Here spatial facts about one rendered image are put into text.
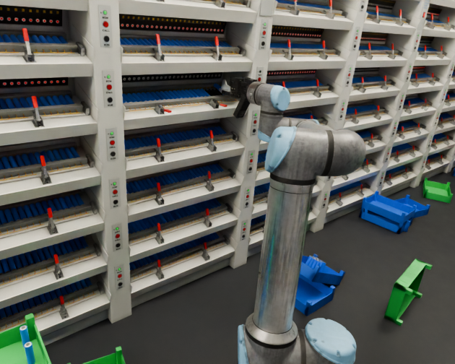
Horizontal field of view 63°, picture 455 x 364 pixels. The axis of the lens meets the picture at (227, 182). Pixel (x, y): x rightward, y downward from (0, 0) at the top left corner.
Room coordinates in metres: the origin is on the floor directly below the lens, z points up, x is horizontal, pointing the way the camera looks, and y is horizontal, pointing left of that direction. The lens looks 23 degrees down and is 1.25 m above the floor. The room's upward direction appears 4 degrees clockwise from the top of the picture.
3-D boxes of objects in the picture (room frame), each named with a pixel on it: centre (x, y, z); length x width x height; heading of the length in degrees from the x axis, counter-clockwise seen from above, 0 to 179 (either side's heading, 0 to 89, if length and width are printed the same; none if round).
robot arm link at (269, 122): (1.46, -0.16, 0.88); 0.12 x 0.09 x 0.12; 91
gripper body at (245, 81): (1.60, -0.04, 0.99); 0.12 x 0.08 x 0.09; 41
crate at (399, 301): (1.49, -0.93, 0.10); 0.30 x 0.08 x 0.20; 139
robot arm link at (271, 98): (1.47, -0.15, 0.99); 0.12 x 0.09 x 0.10; 41
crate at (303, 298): (1.55, -0.40, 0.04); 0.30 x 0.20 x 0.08; 41
